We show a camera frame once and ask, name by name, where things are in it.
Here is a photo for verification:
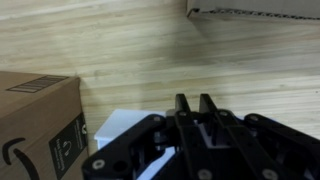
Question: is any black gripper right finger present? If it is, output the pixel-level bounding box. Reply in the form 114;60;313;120
198;93;320;180

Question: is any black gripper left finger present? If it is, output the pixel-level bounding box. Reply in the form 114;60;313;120
81;93;214;180

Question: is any small open cardboard box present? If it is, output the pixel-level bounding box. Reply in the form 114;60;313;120
185;0;320;20

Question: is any large Amazon cardboard box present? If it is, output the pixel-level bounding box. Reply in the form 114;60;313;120
0;70;90;180

